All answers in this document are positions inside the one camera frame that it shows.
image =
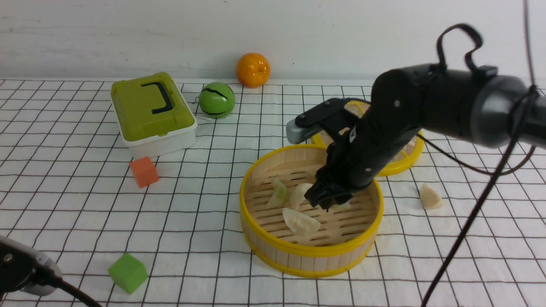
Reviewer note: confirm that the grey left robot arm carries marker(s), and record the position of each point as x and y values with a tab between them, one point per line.
23	268

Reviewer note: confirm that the green foam cube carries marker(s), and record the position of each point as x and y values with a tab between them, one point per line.
128	273

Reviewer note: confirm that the green striped ball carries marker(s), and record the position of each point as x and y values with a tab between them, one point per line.
217	100

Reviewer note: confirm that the orange fruit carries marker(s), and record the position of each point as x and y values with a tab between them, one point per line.
253	70

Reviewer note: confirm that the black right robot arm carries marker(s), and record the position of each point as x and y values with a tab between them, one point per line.
478	107

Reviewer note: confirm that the orange foam cube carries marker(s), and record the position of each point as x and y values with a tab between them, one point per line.
144	172

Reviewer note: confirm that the woven bamboo steamer lid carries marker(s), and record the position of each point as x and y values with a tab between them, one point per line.
405	159

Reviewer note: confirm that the bamboo steamer tray yellow rim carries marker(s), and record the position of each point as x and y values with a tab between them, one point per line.
345	236

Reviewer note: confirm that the checkered white tablecloth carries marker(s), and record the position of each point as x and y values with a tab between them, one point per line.
67	190

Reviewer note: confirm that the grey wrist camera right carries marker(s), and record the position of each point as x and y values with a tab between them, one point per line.
318	121

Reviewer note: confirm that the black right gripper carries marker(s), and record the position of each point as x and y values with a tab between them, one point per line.
358	156

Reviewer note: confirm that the pale green dumpling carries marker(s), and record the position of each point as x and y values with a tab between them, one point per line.
280	194

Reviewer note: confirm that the large white dumpling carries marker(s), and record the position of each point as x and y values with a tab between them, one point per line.
300	223

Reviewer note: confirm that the green lidded white box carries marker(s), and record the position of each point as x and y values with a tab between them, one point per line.
153	117

